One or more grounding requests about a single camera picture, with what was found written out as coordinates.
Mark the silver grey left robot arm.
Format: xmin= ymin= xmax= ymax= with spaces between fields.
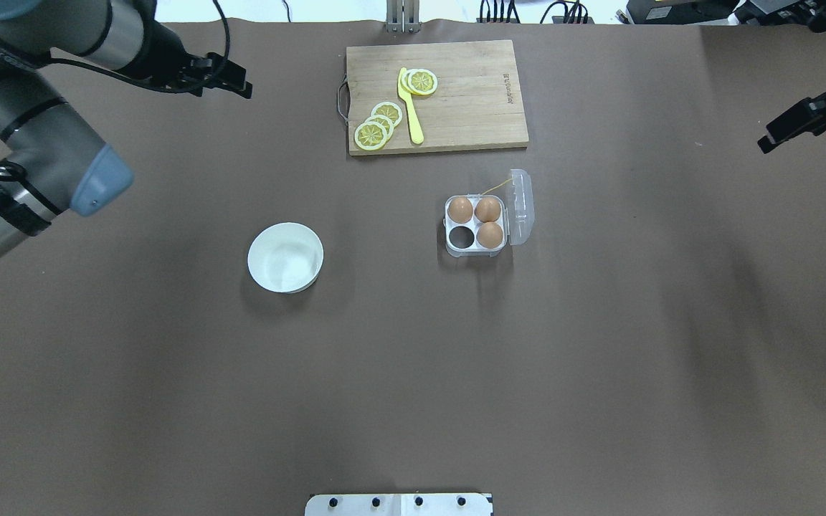
xmin=0 ymin=1 xmax=252 ymax=258

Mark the clear plastic egg box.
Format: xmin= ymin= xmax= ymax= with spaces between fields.
xmin=442 ymin=169 xmax=536 ymax=258

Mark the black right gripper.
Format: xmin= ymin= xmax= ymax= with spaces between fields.
xmin=757 ymin=92 xmax=826 ymax=154

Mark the lemon slice by knife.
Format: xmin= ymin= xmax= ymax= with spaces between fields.
xmin=401 ymin=68 xmax=438 ymax=97

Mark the bamboo cutting board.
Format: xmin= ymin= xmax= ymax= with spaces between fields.
xmin=345 ymin=39 xmax=530 ymax=156

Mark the yellow plastic knife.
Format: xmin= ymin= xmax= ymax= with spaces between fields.
xmin=397 ymin=67 xmax=425 ymax=145

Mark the black equipment at table edge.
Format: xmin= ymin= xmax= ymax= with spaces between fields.
xmin=619 ymin=1 xmax=826 ymax=32

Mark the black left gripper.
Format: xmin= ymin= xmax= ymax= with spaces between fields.
xmin=137 ymin=21 xmax=253 ymax=99

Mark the brown egg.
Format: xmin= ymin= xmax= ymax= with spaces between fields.
xmin=447 ymin=196 xmax=473 ymax=224
xmin=473 ymin=196 xmax=502 ymax=223
xmin=478 ymin=221 xmax=505 ymax=249

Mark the middle lemon slice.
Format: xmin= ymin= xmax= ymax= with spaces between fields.
xmin=365 ymin=114 xmax=394 ymax=140

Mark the white metal base plate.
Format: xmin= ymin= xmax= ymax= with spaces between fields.
xmin=304 ymin=492 xmax=495 ymax=515

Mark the upper left lemon slice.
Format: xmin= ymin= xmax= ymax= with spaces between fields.
xmin=370 ymin=101 xmax=404 ymax=128

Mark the white bowl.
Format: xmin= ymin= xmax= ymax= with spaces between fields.
xmin=247 ymin=221 xmax=325 ymax=294

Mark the grey metal bracket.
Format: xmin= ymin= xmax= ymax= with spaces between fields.
xmin=384 ymin=0 xmax=422 ymax=34

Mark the lower left lemon slice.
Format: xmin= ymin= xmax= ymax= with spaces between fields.
xmin=353 ymin=121 xmax=393 ymax=151

